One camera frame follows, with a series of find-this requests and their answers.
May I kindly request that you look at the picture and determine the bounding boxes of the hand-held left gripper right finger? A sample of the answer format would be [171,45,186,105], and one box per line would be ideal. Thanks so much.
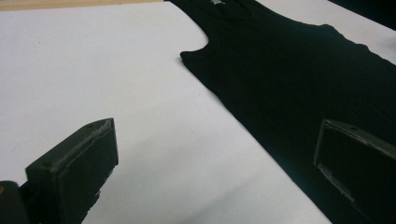
[313,119,396,224]

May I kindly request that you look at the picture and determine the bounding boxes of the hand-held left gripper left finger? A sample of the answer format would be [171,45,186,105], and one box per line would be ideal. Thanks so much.
[25,118,120,224]

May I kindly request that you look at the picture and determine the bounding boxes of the black tank top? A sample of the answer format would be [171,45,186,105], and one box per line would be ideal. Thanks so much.
[167,0,396,224]

